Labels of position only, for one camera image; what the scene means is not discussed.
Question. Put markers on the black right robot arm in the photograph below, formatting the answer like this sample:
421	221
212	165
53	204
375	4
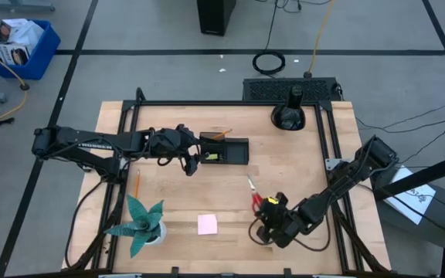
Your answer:
342	181

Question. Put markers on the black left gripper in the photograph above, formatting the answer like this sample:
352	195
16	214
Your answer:
168	141

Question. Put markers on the pink sticky note pad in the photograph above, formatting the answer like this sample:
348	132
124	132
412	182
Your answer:
207	224

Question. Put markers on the black desk lamp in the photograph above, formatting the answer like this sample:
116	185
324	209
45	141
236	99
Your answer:
289	116

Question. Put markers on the black mesh desk organizer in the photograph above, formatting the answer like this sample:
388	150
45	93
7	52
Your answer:
234	152

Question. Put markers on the yellow sticky note pad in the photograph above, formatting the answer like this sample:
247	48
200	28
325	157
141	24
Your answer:
212	156

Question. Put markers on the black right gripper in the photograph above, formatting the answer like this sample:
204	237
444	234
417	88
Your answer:
284	226

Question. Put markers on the white paper sheet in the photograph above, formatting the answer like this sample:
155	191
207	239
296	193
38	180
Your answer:
419	201

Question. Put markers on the white plant pot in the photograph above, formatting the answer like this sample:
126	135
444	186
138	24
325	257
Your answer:
161	233

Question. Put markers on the black aluminium table frame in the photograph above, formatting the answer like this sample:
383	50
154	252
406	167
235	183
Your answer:
226	103

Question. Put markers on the green artificial plant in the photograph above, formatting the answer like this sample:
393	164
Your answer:
139	226

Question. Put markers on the black tower computer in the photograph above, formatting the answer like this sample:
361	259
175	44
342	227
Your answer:
215	17

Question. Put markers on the blue plastic bin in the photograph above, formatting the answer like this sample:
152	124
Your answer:
41	58

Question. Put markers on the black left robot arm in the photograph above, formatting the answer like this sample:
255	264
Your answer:
91	143

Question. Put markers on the white printed cardboard box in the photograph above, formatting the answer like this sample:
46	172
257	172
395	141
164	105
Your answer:
19	32
12	54

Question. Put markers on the black perforated computer case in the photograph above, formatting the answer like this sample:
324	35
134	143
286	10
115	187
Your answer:
261	89

